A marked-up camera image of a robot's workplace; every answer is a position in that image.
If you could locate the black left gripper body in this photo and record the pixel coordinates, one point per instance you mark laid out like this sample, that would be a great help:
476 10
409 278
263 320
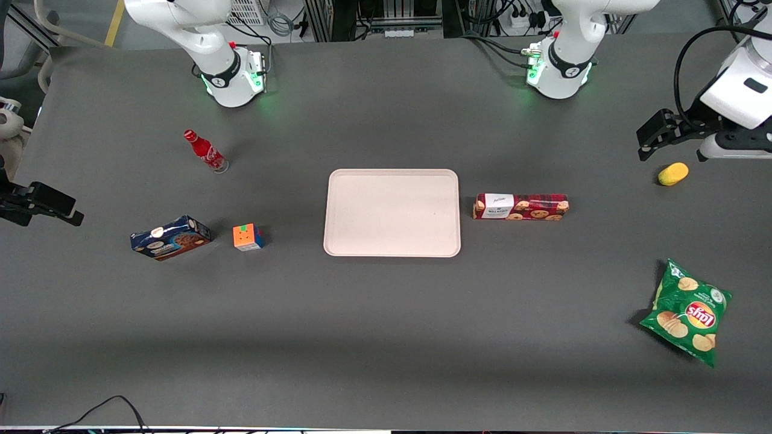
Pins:
693 120

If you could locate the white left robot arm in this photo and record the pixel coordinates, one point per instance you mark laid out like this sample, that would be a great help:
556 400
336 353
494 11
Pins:
564 75

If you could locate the blue cookie box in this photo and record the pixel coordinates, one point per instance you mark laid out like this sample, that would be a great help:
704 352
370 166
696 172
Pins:
172 238

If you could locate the red cookie box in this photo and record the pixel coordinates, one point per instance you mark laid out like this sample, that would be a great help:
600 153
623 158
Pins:
522 207

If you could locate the pale pink plastic tray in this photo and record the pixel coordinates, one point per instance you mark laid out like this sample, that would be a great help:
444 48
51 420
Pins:
392 214

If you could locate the yellow lemon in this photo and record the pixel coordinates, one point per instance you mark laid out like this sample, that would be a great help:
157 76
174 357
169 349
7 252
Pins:
673 174

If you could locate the grey chair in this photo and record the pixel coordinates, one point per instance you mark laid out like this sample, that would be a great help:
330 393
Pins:
24 54

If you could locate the red cola bottle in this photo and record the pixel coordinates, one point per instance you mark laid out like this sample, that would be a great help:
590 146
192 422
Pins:
205 152

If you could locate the green chips bag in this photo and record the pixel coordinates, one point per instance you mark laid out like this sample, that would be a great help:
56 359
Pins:
687 313

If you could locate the white power strip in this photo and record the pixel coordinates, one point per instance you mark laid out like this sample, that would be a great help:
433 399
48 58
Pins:
526 21

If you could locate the colourful puzzle cube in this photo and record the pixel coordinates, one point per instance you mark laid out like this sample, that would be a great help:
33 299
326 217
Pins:
246 237

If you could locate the white mesh basket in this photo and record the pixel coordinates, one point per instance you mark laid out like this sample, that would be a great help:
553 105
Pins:
247 11

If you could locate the black equipment rack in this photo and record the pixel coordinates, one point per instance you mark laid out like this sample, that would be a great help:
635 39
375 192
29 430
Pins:
344 18

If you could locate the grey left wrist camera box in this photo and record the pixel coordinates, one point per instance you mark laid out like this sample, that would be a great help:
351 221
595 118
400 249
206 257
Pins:
739 144

